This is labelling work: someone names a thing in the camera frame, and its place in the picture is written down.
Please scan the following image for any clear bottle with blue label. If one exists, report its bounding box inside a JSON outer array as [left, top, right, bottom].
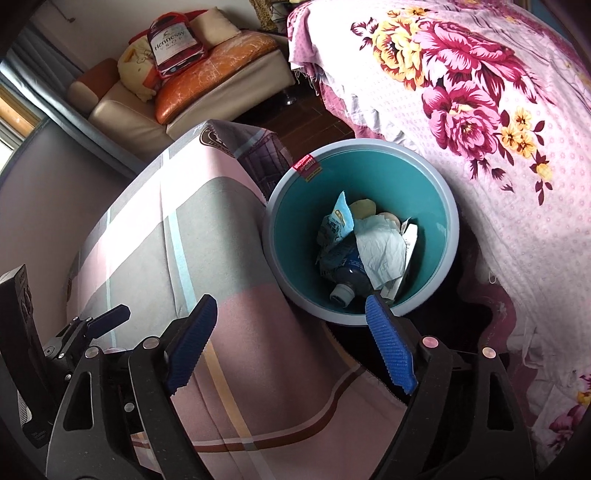
[[329, 240, 376, 308]]

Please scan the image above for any beige leather sofa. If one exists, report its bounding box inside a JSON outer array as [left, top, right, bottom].
[[67, 7, 297, 163]]

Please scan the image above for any beige pillow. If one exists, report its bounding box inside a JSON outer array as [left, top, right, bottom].
[[187, 7, 243, 51]]

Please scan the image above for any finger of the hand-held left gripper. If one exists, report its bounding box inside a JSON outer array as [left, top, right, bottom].
[[44, 305, 131, 371]]

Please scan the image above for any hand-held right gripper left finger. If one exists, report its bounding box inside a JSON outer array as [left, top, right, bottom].
[[46, 294, 219, 480]]

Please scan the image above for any grey curtain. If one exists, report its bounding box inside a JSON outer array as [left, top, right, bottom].
[[0, 23, 145, 177]]

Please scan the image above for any pale crumpled tissue paper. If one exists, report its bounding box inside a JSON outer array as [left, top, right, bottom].
[[353, 215, 410, 292]]

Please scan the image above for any teal trash bin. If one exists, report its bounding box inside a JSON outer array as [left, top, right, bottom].
[[261, 141, 460, 326]]

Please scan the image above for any Hennessy bottle shaped pillow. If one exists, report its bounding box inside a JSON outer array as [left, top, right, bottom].
[[147, 11, 208, 82]]

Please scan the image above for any leopard print cloth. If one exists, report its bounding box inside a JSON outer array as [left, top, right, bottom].
[[249, 0, 274, 31]]

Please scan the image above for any orange leather cushion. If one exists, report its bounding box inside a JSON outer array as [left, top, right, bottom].
[[154, 30, 279, 125]]

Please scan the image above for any pink grey plaid cloth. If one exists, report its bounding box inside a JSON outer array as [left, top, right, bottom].
[[65, 119, 413, 480]]

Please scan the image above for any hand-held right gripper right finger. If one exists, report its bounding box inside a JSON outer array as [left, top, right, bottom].
[[365, 294, 536, 480]]

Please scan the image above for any blue white snack wrapper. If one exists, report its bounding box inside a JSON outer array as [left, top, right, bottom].
[[316, 191, 357, 259]]

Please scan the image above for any yellow plush pillow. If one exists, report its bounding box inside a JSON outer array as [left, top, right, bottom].
[[117, 39, 160, 103]]

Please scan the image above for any pink floral bed sheet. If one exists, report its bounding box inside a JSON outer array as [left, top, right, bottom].
[[286, 0, 591, 468]]

